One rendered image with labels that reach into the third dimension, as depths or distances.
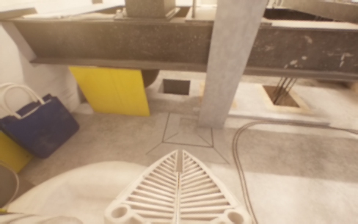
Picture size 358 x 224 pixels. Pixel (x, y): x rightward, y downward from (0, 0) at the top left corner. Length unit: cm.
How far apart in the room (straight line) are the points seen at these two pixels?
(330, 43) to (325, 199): 80
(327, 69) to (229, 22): 69
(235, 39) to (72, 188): 82
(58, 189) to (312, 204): 108
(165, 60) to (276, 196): 98
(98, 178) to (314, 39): 113
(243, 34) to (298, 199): 85
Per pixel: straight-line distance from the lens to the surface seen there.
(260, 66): 97
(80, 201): 59
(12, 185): 93
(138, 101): 105
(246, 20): 71
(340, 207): 113
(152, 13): 85
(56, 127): 115
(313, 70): 113
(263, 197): 92
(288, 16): 181
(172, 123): 104
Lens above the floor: 79
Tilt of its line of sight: 43 degrees down
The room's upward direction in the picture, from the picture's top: straight up
